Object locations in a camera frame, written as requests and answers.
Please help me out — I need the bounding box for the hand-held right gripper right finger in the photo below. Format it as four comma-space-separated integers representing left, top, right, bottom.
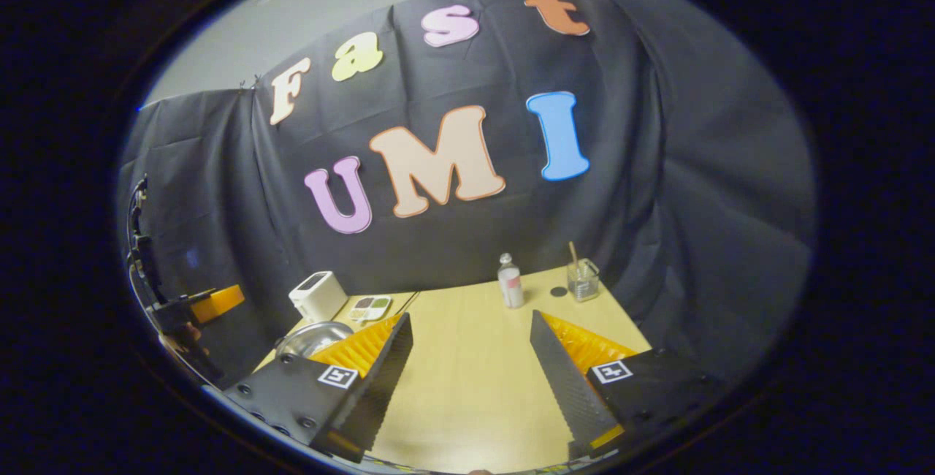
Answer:
530, 309, 728, 461

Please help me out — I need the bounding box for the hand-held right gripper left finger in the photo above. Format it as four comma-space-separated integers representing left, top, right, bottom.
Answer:
223, 312, 414, 463

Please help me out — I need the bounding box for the steel pot with black handles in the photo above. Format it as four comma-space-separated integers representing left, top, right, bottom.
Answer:
275, 320, 355, 359

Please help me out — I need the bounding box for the white divided dish with beans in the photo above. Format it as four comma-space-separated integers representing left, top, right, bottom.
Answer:
348, 295, 393, 322

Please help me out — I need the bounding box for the white toaster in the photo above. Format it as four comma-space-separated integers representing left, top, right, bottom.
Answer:
288, 270, 349, 324

